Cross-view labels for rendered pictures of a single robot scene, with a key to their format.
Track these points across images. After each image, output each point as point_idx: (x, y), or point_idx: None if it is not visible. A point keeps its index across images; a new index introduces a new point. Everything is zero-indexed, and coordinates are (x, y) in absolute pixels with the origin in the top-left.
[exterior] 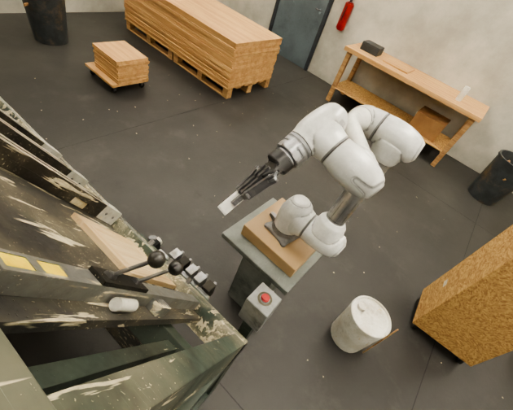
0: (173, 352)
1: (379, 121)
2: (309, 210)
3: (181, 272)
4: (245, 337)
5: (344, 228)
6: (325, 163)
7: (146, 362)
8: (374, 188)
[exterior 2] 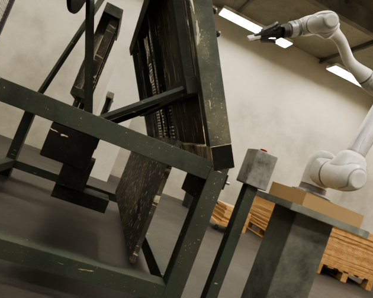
0: (191, 75)
1: None
2: (331, 155)
3: (218, 32)
4: (234, 219)
5: (362, 158)
6: (307, 23)
7: (185, 40)
8: (328, 13)
